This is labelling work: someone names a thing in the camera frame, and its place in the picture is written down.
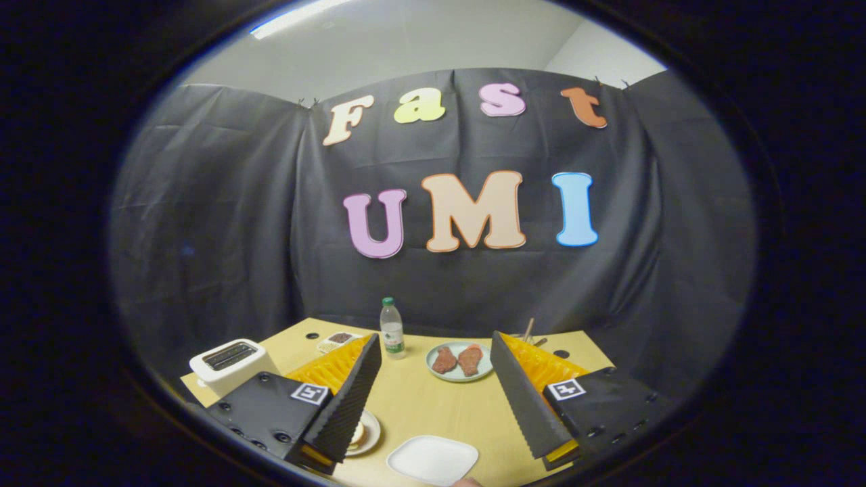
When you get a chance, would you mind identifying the beige round plate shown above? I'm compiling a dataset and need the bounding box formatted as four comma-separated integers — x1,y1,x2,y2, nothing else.
344,409,382,457

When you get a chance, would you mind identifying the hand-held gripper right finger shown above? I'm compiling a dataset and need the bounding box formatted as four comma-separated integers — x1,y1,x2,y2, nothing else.
491,330,677,472

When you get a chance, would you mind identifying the white toaster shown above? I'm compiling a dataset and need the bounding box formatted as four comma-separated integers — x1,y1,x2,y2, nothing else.
189,338,280,398

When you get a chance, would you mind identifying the white square plate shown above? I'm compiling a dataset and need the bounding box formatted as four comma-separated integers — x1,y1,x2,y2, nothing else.
386,435,480,486

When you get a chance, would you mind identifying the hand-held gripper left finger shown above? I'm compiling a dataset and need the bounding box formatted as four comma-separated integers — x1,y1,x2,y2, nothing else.
203,333,383,474

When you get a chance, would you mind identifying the light green oval plate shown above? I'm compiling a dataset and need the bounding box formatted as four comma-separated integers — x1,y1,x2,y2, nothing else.
426,342,493,383

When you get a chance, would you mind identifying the clear plastic water bottle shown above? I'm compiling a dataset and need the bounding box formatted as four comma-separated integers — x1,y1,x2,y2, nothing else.
380,297,407,360

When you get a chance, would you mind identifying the white divided bean tray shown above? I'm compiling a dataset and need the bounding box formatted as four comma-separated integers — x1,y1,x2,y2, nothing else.
317,331,363,354

